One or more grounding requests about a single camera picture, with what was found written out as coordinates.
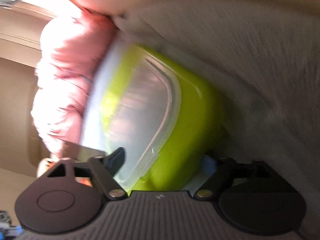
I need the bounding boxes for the clear plastic container lid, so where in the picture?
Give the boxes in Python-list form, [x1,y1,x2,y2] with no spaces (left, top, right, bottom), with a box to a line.
[80,40,181,191]

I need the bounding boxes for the lime green plastic container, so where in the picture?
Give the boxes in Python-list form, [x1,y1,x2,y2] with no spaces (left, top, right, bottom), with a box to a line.
[101,43,233,197]

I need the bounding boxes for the pink floral cloth bundle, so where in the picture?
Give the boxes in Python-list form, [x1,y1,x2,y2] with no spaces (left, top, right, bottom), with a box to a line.
[31,10,116,159]

